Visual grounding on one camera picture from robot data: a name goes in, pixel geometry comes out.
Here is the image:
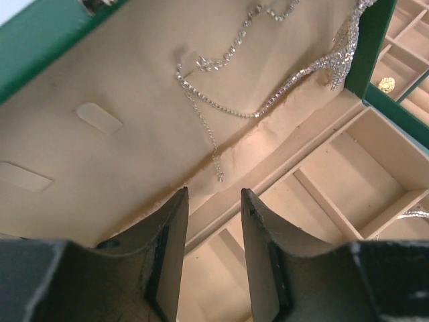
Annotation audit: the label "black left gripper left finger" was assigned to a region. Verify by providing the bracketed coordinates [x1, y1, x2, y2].
[1, 188, 188, 321]

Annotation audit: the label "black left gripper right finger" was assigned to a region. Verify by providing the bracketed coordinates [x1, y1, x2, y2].
[241, 189, 428, 321]

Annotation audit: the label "silver bangle bracelet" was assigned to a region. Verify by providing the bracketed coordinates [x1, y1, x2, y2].
[395, 209, 429, 222]

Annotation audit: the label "green jewelry box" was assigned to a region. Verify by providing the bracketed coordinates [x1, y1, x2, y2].
[1, 1, 428, 321]

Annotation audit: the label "silver chain necklace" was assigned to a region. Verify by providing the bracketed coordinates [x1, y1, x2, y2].
[174, 0, 375, 184]

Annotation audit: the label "gold earrings in tray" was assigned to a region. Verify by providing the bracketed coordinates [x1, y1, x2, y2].
[377, 77, 396, 94]

